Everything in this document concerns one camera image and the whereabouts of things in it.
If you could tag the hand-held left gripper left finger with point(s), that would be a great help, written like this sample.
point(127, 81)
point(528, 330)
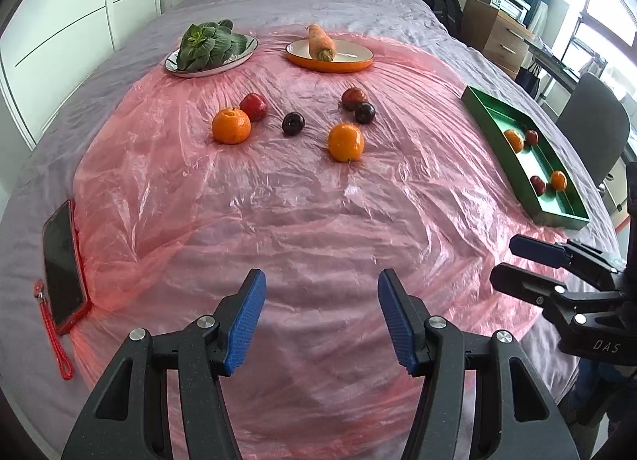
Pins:
point(244, 320)

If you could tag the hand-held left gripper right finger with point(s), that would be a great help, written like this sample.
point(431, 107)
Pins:
point(398, 320)

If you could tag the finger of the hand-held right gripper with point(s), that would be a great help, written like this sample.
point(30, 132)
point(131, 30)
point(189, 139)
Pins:
point(537, 250)
point(522, 281)

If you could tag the orange mandarin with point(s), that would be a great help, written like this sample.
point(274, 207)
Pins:
point(514, 140)
point(231, 125)
point(346, 142)
point(558, 180)

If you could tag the green rectangular tray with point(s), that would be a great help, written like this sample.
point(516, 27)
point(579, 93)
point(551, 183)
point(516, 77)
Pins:
point(545, 161)

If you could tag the dark purple plum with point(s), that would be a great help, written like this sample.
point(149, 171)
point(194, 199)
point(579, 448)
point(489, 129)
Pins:
point(365, 113)
point(293, 123)

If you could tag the small dark red apple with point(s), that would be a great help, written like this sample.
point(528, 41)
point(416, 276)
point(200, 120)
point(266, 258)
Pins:
point(354, 97)

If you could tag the dark blue cloth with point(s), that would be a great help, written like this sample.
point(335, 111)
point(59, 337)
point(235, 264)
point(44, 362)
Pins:
point(594, 378)

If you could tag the pink plastic sheet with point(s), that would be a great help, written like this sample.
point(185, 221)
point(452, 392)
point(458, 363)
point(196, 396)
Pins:
point(298, 216)

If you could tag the grey chair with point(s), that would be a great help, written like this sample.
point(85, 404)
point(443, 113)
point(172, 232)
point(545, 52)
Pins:
point(592, 116)

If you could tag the dark blue bag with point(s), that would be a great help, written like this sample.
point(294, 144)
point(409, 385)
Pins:
point(530, 81)

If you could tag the phone in red case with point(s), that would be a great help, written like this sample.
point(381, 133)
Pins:
point(62, 266)

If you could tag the glass desk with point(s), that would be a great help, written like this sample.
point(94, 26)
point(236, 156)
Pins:
point(547, 54)

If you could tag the wooden drawer cabinet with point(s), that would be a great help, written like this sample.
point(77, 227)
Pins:
point(492, 32)

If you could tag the window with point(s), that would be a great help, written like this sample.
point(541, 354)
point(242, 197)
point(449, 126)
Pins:
point(597, 17)

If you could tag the black backpack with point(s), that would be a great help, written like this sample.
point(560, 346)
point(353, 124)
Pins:
point(443, 4)

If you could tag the orange oval dish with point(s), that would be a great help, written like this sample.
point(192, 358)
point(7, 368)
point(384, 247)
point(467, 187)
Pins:
point(348, 55)

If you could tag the white round plate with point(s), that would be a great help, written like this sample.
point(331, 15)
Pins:
point(249, 45)

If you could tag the green bok choy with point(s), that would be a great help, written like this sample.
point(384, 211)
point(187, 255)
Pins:
point(204, 44)

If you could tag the orange carrot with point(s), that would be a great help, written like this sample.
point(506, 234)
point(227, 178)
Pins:
point(318, 42)

